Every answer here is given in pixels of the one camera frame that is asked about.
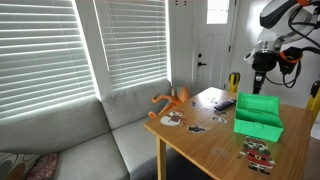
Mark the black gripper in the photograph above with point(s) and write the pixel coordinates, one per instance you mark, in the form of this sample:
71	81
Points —
265	60

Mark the green plastic lunchbox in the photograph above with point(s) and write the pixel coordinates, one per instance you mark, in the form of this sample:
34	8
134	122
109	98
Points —
256	116

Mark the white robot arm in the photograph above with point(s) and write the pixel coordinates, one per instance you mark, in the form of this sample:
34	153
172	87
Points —
280	13

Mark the black remote control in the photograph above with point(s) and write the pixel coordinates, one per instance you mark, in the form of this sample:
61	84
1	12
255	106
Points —
225	104

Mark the white entry door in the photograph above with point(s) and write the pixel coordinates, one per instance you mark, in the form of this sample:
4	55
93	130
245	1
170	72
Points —
213	50

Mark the santa pirate sticker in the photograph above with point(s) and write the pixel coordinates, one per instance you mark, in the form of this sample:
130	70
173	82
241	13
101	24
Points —
257	156

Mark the dark figure sticker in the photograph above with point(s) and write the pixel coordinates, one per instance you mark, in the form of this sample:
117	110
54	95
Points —
196	129

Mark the orange octopus plush toy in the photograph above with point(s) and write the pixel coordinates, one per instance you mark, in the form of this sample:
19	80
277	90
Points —
170	101

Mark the snowman sticker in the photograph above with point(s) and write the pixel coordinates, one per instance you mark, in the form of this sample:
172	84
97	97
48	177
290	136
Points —
171	119

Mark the white window blind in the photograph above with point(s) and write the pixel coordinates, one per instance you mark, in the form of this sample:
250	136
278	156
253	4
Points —
43	56
133	40

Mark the grey sectional sofa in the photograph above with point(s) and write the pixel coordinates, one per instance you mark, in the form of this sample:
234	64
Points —
66	140

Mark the red patterned cushion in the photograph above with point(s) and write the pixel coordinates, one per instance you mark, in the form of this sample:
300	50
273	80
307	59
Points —
43	168

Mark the oval patterned cushion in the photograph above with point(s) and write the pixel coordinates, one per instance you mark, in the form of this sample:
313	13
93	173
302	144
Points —
13	166

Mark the yellow black post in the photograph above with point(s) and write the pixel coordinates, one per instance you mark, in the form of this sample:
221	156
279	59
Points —
314	100
234	81

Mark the wrist camera with orange mount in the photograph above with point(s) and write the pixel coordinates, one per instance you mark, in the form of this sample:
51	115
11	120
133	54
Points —
290	60

